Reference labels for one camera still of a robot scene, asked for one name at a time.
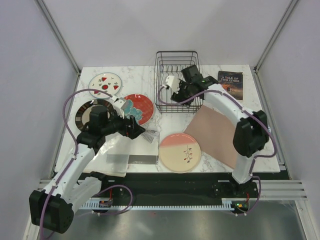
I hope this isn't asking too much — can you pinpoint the red blue flower plate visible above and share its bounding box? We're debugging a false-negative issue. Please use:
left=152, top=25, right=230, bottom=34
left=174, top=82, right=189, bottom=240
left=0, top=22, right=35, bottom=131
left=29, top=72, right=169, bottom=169
left=124, top=93, right=155, bottom=125

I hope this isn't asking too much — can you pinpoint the brown rimmed beige plate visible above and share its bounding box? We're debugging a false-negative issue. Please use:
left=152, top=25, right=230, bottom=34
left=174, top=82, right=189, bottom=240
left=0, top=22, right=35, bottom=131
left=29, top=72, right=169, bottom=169
left=75, top=99, right=114, bottom=131

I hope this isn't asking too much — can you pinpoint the white cable duct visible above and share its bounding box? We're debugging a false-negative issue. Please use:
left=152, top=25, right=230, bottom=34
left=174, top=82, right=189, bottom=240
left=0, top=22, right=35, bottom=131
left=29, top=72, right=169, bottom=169
left=79, top=198, right=249, bottom=211

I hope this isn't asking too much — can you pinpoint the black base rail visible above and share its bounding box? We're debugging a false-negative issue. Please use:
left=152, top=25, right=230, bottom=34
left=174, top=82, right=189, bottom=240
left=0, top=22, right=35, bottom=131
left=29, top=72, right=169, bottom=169
left=97, top=172, right=258, bottom=206

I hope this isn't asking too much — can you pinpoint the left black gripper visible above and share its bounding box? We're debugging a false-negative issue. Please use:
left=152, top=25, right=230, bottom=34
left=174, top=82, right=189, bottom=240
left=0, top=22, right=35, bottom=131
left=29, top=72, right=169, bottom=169
left=101, top=109, right=145, bottom=139

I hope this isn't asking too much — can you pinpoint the pink cream leaf plate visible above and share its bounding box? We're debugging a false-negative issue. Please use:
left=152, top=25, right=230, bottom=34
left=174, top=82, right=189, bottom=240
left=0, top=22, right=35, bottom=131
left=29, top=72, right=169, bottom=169
left=158, top=133, right=202, bottom=174

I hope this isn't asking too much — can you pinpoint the black wire dish rack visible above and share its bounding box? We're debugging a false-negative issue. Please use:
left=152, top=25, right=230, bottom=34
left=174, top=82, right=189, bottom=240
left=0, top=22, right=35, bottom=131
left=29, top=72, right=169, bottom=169
left=154, top=50, right=203, bottom=114

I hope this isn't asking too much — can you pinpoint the clear plastic bag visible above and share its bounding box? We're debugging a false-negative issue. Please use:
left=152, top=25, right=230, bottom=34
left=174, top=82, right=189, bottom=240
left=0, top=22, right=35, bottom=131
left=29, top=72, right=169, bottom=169
left=83, top=130, right=160, bottom=177

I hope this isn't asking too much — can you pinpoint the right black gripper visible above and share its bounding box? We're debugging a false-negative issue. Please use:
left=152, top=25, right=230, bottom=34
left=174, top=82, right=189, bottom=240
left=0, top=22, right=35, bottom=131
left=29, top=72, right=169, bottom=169
left=171, top=77, right=196, bottom=108

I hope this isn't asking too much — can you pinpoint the white watermelon pattern plate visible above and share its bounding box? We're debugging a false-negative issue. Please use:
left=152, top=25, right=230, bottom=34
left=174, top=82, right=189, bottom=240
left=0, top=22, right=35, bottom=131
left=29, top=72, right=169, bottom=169
left=88, top=72, right=123, bottom=99

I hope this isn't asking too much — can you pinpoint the tale of two cities book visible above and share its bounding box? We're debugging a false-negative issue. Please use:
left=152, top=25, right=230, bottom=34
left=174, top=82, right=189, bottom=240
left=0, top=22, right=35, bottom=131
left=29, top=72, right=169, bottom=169
left=218, top=71, right=243, bottom=100

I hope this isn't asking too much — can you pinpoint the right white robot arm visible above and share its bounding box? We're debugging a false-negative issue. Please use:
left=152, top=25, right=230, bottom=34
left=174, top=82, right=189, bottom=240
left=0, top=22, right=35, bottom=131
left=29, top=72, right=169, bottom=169
left=162, top=65, right=271, bottom=197

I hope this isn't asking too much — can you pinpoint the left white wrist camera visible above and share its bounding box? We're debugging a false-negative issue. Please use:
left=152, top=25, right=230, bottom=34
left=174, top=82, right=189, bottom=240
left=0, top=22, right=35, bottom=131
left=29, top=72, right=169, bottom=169
left=109, top=95, right=129, bottom=119

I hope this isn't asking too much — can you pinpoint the pink placemat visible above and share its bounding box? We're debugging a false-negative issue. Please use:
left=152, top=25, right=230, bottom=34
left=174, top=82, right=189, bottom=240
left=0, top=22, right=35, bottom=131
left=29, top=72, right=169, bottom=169
left=184, top=105, right=237, bottom=169

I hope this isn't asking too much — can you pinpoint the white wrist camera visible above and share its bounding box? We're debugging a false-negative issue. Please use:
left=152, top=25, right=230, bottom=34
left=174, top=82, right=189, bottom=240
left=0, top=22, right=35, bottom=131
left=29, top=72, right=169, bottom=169
left=109, top=95, right=129, bottom=119
left=162, top=75, right=181, bottom=94

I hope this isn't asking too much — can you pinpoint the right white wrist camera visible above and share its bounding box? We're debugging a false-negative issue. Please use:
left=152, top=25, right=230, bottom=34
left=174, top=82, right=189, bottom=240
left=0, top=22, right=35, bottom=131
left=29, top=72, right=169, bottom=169
left=162, top=75, right=181, bottom=94

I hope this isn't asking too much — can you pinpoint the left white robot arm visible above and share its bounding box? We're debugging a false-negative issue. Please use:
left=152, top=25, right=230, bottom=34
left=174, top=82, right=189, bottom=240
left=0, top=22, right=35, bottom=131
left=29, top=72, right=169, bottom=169
left=29, top=105, right=146, bottom=234

